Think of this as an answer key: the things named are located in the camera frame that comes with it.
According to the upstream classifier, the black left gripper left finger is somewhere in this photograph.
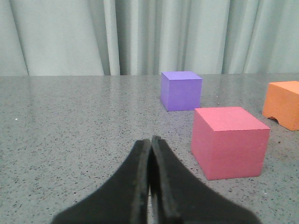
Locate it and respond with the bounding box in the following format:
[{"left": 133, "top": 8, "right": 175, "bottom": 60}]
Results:
[{"left": 52, "top": 139, "right": 150, "bottom": 224}]

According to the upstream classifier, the purple foam cube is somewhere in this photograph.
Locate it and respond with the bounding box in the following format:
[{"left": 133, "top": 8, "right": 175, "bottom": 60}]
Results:
[{"left": 160, "top": 71, "right": 203, "bottom": 112}]

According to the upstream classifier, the pale green curtain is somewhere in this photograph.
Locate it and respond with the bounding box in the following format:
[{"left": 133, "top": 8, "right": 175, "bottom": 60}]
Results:
[{"left": 0, "top": 0, "right": 299, "bottom": 76}]

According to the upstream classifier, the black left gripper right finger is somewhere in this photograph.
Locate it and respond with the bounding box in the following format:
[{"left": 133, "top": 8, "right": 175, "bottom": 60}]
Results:
[{"left": 151, "top": 136, "right": 260, "bottom": 224}]

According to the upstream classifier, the red foam cube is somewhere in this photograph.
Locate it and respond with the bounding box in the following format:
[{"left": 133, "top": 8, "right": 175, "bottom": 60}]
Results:
[{"left": 191, "top": 107, "right": 270, "bottom": 180}]

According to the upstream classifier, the orange foam cube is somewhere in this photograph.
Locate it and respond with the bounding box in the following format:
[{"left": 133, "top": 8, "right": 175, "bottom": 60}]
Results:
[{"left": 262, "top": 81, "right": 299, "bottom": 131}]

